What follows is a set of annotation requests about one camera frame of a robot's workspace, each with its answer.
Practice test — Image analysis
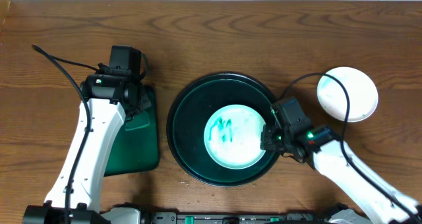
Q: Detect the green scrubbing sponge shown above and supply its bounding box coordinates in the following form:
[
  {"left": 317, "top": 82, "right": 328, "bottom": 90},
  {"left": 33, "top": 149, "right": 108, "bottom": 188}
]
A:
[{"left": 125, "top": 111, "right": 150, "bottom": 131}]

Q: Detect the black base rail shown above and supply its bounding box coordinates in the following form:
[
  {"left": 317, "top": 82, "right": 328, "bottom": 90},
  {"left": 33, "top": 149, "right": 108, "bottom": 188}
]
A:
[{"left": 149, "top": 212, "right": 329, "bottom": 224}]

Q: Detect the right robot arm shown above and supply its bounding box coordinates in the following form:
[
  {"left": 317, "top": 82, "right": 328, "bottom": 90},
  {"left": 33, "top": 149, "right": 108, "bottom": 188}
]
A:
[{"left": 260, "top": 125, "right": 421, "bottom": 223}]

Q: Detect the mint green plate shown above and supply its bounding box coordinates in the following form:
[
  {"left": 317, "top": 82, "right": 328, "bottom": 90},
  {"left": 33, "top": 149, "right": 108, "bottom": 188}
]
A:
[{"left": 204, "top": 104, "right": 266, "bottom": 170}]

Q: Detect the round black tray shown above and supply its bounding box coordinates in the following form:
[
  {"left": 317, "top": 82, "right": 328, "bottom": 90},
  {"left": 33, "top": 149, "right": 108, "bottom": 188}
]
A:
[{"left": 167, "top": 72, "right": 279, "bottom": 187}]

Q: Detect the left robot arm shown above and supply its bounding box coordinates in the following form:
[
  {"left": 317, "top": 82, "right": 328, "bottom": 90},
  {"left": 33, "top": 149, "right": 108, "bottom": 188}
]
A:
[{"left": 22, "top": 73, "right": 159, "bottom": 224}]

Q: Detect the white plate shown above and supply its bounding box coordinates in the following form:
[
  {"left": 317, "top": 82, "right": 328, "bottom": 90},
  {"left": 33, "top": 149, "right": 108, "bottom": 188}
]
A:
[{"left": 316, "top": 67, "right": 378, "bottom": 123}]

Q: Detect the rectangular dark green tray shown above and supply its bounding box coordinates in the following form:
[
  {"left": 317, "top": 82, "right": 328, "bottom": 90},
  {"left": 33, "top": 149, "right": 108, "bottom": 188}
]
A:
[{"left": 104, "top": 86, "right": 160, "bottom": 177}]

